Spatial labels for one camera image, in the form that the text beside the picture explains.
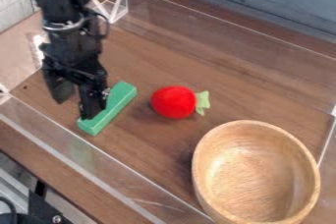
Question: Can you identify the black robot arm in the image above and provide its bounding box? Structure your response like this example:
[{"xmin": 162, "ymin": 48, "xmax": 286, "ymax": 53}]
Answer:
[{"xmin": 37, "ymin": 0, "xmax": 110, "ymax": 120}]

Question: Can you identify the clear acrylic front wall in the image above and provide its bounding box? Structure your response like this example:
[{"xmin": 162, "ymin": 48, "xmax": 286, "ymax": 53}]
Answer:
[{"xmin": 0, "ymin": 94, "xmax": 213, "ymax": 224}]

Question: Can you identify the green rectangular block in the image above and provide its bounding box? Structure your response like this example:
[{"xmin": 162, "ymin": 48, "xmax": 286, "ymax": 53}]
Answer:
[{"xmin": 77, "ymin": 82, "xmax": 138, "ymax": 136}]

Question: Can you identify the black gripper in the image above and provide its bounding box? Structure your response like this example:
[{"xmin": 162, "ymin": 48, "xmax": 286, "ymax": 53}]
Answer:
[{"xmin": 41, "ymin": 25, "xmax": 110, "ymax": 120}]

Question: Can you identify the clear acrylic corner bracket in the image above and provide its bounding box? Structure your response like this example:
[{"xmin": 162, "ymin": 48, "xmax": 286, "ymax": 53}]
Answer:
[{"xmin": 89, "ymin": 0, "xmax": 129, "ymax": 24}]

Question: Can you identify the brown wooden bowl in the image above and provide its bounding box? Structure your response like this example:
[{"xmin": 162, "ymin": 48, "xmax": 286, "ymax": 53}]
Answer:
[{"xmin": 193, "ymin": 120, "xmax": 321, "ymax": 224}]

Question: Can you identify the red plush tomato toy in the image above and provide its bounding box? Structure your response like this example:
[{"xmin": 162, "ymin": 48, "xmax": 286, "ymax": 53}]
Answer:
[{"xmin": 150, "ymin": 85, "xmax": 211, "ymax": 119}]

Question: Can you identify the black clamp with cable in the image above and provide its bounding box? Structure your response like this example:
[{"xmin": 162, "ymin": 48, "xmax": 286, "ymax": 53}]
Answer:
[{"xmin": 0, "ymin": 192, "xmax": 74, "ymax": 224}]

